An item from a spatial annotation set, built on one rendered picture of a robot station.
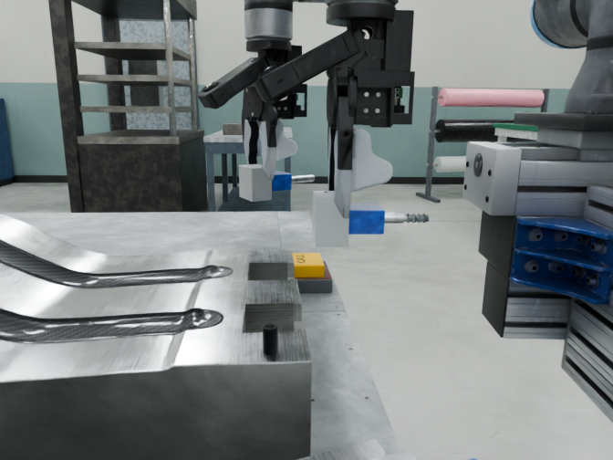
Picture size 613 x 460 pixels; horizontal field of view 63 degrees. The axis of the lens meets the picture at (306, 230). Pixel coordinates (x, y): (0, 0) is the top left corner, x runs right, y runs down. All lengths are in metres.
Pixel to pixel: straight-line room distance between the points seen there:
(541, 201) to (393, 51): 0.31
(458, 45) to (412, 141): 1.36
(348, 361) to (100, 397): 0.25
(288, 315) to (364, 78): 0.25
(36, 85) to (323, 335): 7.15
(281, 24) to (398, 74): 0.32
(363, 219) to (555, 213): 0.30
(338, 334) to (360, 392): 0.11
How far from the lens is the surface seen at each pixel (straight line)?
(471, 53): 7.28
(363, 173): 0.52
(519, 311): 0.77
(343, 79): 0.52
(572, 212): 0.76
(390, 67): 0.54
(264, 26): 0.80
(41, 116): 7.56
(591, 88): 0.79
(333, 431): 0.42
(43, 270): 0.53
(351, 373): 0.49
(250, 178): 0.80
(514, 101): 6.35
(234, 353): 0.33
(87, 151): 4.51
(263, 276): 0.51
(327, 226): 0.54
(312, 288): 0.67
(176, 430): 0.35
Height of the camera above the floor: 1.05
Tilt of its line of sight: 14 degrees down
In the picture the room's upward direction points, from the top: 1 degrees clockwise
